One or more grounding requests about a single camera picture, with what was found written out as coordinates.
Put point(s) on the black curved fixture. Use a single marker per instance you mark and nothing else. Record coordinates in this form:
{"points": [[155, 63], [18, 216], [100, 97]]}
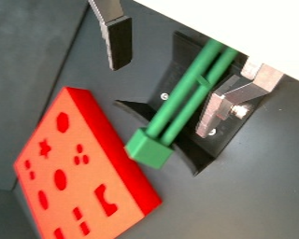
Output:
{"points": [[197, 108]]}

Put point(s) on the red block with shaped holes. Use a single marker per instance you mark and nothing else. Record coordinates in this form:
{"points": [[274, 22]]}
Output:
{"points": [[86, 192]]}

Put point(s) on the green three prong object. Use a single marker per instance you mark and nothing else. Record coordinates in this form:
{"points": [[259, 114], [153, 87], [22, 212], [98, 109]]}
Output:
{"points": [[148, 146]]}

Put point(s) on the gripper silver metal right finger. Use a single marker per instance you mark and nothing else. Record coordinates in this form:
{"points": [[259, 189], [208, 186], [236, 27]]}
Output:
{"points": [[255, 82]]}

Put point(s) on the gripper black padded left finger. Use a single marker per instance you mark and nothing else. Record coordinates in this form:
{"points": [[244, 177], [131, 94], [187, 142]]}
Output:
{"points": [[116, 29]]}

